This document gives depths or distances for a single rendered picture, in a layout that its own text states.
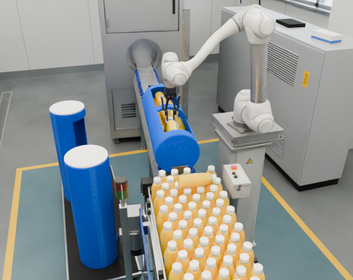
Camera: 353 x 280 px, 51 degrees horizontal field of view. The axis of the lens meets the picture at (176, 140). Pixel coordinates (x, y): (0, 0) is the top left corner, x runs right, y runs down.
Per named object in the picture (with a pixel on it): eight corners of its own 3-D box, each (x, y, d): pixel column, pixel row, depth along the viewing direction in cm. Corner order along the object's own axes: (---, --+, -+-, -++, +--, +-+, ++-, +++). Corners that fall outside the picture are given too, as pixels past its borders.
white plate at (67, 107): (49, 115, 292) (49, 116, 293) (85, 111, 299) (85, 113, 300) (49, 102, 316) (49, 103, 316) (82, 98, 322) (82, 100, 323)
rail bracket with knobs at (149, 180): (156, 189, 231) (155, 175, 226) (157, 196, 225) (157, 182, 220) (140, 191, 230) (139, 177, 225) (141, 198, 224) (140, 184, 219)
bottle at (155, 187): (149, 206, 216) (148, 180, 207) (159, 201, 220) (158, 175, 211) (156, 213, 212) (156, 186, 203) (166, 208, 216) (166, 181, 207)
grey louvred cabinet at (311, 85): (247, 104, 569) (257, 5, 499) (339, 184, 389) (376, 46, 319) (213, 109, 555) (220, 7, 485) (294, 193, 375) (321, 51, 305)
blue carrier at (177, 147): (177, 113, 315) (174, 81, 301) (201, 169, 239) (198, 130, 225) (144, 118, 312) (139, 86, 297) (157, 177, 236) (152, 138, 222)
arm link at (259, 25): (262, 120, 258) (277, 135, 239) (240, 125, 255) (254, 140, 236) (265, 5, 218) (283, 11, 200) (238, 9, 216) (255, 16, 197)
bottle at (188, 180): (180, 187, 194) (215, 184, 197) (178, 174, 195) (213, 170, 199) (178, 189, 201) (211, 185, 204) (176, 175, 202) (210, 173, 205)
